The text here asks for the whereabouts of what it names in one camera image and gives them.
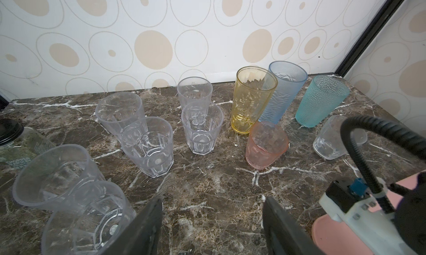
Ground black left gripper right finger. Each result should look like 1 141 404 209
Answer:
262 196 324 255

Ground yellow tall plastic tumbler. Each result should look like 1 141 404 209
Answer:
231 66 278 135

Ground blue tall plastic tumbler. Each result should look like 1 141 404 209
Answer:
258 61 308 124

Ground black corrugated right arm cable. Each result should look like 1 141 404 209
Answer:
339 114 426 215

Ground pink plastic tray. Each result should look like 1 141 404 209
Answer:
312 174 417 255

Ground clear faceted glass three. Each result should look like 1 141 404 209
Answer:
121 117 174 178

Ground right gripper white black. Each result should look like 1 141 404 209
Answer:
319 172 426 255

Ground teal tall plastic tumbler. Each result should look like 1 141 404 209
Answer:
295 75 350 128

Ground small pink plastic cup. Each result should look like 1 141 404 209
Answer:
245 121 290 170

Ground small clear round cup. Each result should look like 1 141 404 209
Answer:
313 115 347 160

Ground clear faceted glass two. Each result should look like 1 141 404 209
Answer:
95 92 145 143

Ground chopped parsley spice jar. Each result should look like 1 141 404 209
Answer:
1 118 55 169

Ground clear faceted glass one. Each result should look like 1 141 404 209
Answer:
12 144 105 211

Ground clear faceted glass four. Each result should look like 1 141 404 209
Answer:
181 100 224 156

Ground clear faceted glass five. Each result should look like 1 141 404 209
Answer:
41 181 136 255

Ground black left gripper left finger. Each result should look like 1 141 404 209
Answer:
99 196 163 255

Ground clear faceted glass six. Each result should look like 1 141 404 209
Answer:
177 77 213 110

